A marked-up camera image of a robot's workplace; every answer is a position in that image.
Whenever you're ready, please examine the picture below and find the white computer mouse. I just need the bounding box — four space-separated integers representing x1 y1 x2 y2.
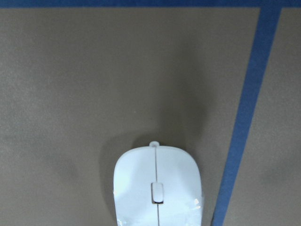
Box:
113 141 204 226

